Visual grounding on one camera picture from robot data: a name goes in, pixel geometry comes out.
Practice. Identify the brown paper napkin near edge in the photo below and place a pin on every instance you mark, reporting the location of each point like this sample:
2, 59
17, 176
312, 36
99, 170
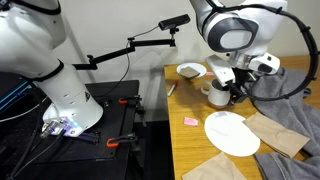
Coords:
220, 167

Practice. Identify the white robot base arm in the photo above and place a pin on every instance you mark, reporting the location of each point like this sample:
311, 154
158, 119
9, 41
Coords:
29, 32

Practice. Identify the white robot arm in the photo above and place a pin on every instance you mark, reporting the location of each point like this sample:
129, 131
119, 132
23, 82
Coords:
243, 32

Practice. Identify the orange black clamp front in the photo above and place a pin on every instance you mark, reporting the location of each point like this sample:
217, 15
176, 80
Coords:
115, 142

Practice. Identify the brown napkin on small plate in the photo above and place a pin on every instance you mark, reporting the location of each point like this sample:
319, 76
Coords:
189, 73

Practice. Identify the orange black clamp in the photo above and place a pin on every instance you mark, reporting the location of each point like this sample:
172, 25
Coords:
115, 142
125, 100

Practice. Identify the red and white marker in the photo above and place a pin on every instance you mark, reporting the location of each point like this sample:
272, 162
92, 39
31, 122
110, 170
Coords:
173, 87

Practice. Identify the large white plate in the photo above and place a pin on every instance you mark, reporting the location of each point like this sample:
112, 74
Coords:
227, 131

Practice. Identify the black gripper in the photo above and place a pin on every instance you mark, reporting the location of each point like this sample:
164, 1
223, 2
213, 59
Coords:
239, 88

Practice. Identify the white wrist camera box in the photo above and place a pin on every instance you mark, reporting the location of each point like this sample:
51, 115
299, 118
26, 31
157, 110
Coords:
221, 69

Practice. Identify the black camera on boom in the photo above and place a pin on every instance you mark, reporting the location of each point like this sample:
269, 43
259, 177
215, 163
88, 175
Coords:
174, 22

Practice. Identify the small white plate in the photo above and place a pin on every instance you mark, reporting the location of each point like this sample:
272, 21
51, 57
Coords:
200, 68

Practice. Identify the black side table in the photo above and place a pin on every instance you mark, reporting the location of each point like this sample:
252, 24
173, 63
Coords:
85, 157

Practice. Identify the large brown paper napkin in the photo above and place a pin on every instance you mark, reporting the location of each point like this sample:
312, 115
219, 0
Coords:
285, 141

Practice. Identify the grey towel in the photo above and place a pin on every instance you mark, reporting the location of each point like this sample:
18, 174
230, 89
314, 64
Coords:
293, 114

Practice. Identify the orange black clamp rear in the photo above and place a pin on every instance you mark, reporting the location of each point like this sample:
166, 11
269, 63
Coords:
125, 100

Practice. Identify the white ceramic mug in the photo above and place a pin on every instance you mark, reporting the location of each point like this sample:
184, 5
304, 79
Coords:
217, 95

